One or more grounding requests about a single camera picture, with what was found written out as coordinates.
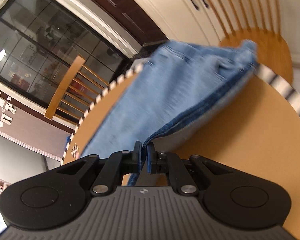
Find small checkered cube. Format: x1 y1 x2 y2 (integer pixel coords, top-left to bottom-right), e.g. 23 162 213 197
70 142 81 158

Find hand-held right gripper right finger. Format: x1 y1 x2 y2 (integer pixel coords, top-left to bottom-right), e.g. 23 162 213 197
147 142 234 196

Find dark wooden door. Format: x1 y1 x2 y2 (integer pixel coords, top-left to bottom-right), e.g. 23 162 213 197
65 0 171 54

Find wall photo collage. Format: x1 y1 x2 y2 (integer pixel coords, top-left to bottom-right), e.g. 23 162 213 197
0 90 18 131

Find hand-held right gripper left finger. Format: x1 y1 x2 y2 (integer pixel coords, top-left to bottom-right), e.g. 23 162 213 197
52 141 142 197

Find wooden spindle chair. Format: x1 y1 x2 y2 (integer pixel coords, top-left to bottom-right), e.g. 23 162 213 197
44 56 110 125
207 0 294 87

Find black framed glass door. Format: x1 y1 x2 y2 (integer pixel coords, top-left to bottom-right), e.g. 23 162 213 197
0 0 131 108

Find cream cabinet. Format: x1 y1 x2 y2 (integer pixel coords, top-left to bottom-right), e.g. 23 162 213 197
117 0 300 65

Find blue denim shorts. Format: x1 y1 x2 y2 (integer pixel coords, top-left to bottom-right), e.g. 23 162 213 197
80 39 259 187

